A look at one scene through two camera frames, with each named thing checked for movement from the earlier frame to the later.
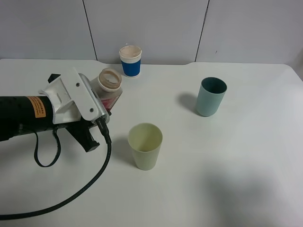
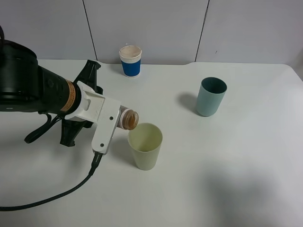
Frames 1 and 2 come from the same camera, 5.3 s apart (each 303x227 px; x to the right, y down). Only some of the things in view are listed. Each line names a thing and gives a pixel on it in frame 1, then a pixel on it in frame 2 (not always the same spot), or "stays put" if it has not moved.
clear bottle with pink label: (108, 84) -> (128, 118)
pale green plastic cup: (146, 139) stays put
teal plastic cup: (211, 91) stays put
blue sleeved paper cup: (130, 57) stays put
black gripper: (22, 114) -> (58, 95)
